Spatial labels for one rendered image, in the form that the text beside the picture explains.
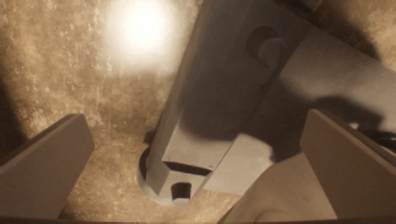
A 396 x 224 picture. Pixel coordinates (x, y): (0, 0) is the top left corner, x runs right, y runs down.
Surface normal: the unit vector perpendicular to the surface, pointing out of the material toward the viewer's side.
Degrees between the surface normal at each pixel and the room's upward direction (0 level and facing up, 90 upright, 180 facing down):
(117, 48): 0
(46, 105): 0
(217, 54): 45
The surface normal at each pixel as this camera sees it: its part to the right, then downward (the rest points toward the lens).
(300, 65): 0.07, 0.59
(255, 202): 0.37, -0.77
